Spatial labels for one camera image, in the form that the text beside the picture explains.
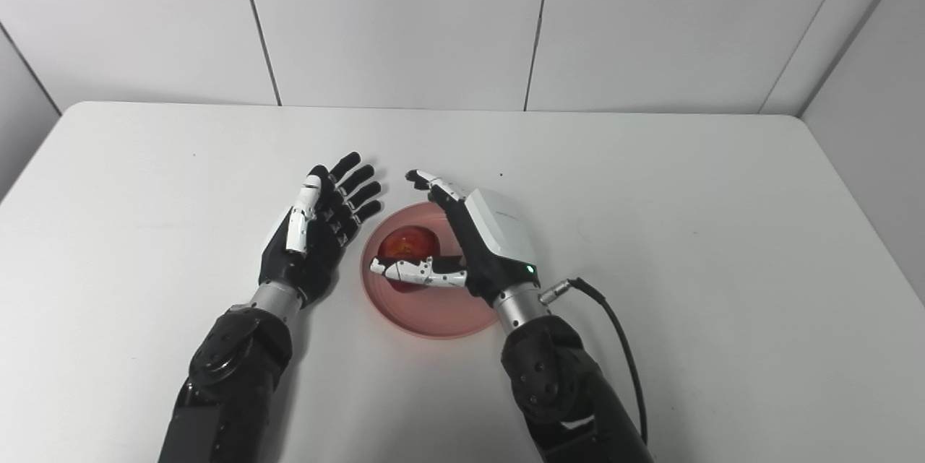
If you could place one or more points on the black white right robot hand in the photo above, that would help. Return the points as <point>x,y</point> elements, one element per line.
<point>491,261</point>

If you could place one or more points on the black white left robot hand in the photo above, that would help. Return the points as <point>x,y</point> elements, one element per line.
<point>318,253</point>

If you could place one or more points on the pink round plate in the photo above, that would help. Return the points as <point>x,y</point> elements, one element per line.
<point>433,311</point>

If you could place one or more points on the red apple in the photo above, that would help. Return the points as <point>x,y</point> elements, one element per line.
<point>408,243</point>

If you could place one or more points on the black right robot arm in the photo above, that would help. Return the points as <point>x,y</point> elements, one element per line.
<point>556,383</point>

